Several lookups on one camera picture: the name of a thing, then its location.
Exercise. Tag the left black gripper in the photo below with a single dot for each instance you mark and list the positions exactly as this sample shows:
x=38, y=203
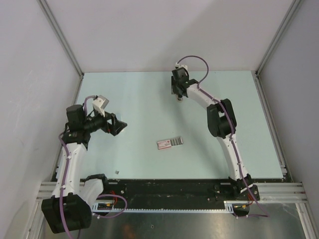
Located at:
x=116, y=125

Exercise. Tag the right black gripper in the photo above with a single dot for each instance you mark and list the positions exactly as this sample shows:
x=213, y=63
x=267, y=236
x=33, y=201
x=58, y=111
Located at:
x=174, y=90

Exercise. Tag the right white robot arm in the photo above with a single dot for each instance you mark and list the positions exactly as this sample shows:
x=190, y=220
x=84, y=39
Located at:
x=221, y=122

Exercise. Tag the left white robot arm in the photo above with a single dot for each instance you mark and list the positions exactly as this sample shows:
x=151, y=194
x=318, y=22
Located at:
x=69, y=207

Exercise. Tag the red white staple box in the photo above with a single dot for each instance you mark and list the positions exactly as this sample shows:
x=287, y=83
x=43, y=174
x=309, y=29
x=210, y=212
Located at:
x=168, y=143

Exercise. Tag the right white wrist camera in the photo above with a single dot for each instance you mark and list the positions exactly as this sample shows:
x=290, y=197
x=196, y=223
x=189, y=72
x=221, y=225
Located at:
x=178, y=65

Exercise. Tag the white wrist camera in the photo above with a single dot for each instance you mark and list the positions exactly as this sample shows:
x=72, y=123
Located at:
x=99, y=105
x=178, y=65

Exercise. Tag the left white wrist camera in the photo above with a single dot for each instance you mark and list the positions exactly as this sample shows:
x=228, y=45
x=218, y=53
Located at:
x=99, y=105

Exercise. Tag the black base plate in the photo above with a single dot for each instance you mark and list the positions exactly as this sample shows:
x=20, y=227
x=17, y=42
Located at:
x=174, y=194

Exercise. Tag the aluminium frame rails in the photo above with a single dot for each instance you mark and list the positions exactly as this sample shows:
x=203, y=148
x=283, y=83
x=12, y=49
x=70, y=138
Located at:
x=144, y=101

